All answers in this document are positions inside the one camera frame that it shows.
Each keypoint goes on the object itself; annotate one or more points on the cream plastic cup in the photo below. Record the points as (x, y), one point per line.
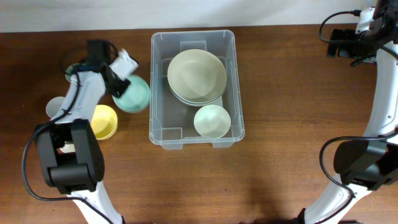
(68, 147)

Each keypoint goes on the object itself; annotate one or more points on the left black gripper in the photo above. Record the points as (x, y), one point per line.
(120, 93)

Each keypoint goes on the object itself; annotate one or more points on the cream wide bowl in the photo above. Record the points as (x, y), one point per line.
(217, 101)
(197, 75)

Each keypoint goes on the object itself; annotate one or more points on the blue wide bowl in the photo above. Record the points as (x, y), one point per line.
(222, 93)

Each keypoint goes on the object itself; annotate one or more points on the white small bowl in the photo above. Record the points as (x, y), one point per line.
(212, 121)

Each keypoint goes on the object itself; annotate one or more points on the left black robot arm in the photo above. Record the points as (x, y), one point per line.
(70, 156)

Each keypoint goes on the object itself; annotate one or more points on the green small bowl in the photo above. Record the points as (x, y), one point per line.
(137, 96)

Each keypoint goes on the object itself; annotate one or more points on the clear plastic storage bin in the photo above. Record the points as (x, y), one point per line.
(171, 121)

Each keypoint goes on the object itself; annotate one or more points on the green plastic cup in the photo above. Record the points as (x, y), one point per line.
(71, 70)

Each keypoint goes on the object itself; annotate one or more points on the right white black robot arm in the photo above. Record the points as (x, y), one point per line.
(358, 165)

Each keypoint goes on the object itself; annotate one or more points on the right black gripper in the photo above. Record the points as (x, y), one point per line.
(344, 51)

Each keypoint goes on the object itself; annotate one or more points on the yellow small bowl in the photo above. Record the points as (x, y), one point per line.
(104, 122)

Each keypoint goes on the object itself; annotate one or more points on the grey plastic cup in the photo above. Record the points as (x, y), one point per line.
(54, 105)

